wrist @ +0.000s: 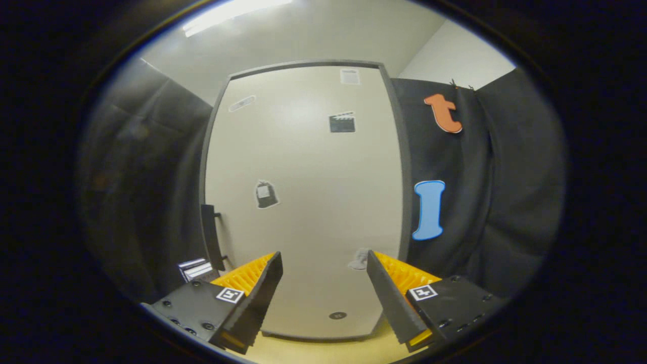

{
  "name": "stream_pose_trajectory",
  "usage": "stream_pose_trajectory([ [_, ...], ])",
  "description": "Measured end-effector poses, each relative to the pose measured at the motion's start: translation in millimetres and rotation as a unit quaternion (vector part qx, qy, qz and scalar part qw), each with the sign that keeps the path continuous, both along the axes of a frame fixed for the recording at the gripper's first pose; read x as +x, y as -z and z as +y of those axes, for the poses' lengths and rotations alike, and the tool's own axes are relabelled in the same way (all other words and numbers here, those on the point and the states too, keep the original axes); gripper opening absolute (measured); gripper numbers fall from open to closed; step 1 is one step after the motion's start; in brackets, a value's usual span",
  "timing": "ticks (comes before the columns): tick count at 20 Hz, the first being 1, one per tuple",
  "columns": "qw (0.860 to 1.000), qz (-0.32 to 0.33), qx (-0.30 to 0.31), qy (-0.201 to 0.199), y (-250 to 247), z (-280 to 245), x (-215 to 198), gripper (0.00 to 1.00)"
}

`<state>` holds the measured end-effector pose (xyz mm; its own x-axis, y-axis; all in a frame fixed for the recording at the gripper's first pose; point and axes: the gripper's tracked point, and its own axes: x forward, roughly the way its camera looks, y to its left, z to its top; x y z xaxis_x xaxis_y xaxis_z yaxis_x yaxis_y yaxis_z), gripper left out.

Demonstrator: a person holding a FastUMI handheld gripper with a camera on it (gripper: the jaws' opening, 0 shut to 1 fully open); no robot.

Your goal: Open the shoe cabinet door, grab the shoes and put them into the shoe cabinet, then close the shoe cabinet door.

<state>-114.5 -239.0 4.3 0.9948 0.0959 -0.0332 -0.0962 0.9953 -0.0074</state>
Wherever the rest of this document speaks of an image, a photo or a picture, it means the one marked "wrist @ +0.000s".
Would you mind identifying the grey shoe cabinet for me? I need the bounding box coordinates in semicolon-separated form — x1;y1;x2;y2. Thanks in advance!
198;60;413;342

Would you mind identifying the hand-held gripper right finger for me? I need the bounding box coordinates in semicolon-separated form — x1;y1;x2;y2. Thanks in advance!
366;250;506;353

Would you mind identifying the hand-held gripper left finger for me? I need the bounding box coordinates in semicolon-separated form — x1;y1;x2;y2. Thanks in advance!
151;251;284;355

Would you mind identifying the black backdrop cloth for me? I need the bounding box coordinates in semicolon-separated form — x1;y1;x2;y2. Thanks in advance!
78;58;567;314

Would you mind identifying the black cabinet door handle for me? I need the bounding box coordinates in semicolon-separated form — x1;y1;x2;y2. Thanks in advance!
200;204;227;272

